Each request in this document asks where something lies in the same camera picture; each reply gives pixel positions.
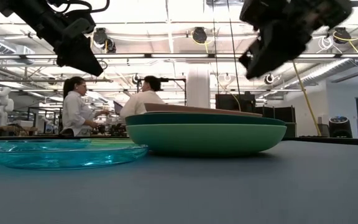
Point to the blue transparent plastic plate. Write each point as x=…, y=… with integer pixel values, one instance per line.
x=39, y=143
x=64, y=160

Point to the pink plastic plate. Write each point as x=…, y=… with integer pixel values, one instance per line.
x=182, y=109

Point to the large light green plate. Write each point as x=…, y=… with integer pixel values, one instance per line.
x=207, y=140

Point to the ceiling light strip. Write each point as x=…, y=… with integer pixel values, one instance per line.
x=179, y=56

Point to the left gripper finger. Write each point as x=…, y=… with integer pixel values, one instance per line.
x=89, y=57
x=82, y=66

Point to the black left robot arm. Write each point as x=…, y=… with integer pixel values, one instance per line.
x=33, y=15

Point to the black monitor screen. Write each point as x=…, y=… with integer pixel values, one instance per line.
x=235, y=102

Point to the green transparent plastic plate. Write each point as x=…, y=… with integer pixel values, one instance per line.
x=113, y=141

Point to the white building column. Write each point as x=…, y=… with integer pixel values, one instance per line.
x=198, y=87

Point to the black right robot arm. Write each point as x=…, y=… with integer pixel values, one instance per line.
x=334, y=11

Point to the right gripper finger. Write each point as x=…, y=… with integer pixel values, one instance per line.
x=258, y=49
x=284, y=53

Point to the person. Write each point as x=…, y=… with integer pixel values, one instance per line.
x=141, y=101
x=76, y=109

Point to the black partition panels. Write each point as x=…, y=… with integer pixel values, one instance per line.
x=275, y=115

